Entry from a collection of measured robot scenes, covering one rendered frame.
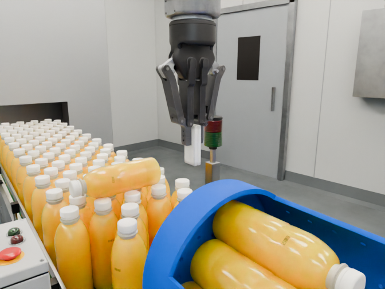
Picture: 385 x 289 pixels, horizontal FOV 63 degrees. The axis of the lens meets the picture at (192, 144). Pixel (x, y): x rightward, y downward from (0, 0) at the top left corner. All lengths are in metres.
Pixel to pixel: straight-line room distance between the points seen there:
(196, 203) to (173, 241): 0.07
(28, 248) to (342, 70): 3.51
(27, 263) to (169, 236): 0.26
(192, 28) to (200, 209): 0.27
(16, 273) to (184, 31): 0.46
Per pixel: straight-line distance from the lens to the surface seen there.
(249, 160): 4.45
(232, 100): 4.49
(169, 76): 0.49
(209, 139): 1.05
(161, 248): 0.47
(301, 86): 3.98
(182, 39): 0.50
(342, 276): 0.43
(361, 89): 3.50
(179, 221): 0.47
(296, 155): 4.11
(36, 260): 0.62
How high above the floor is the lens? 1.41
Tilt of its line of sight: 13 degrees down
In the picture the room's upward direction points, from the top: straight up
